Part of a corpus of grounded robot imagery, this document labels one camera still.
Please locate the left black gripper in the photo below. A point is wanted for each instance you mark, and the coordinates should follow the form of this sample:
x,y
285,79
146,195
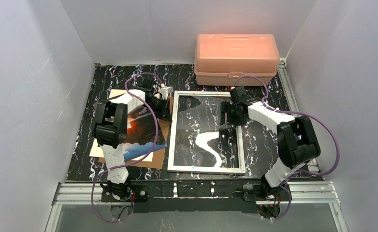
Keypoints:
x,y
163,108

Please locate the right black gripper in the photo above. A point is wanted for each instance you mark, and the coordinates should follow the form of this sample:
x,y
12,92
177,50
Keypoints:
x,y
225,130

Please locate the sunset landscape photo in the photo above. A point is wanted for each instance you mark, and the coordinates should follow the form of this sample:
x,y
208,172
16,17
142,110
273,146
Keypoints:
x,y
141,131

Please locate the clear glass sheet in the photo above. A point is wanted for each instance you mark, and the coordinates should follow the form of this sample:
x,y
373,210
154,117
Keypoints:
x,y
206,134

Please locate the white picture frame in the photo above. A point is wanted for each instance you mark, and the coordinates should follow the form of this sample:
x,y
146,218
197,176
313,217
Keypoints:
x,y
171,137

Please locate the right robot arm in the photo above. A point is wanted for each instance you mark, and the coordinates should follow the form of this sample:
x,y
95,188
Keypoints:
x,y
297,143

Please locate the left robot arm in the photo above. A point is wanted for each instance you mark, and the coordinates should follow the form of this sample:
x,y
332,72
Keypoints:
x,y
127,126

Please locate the pink plastic storage box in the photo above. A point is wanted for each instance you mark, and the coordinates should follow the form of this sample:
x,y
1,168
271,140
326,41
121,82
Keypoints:
x,y
235,59

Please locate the brown backing board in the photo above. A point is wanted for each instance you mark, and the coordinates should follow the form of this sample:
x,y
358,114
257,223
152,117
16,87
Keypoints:
x,y
150,157

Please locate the aluminium rail base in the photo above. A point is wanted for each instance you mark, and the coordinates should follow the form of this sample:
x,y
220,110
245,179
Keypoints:
x,y
197,195

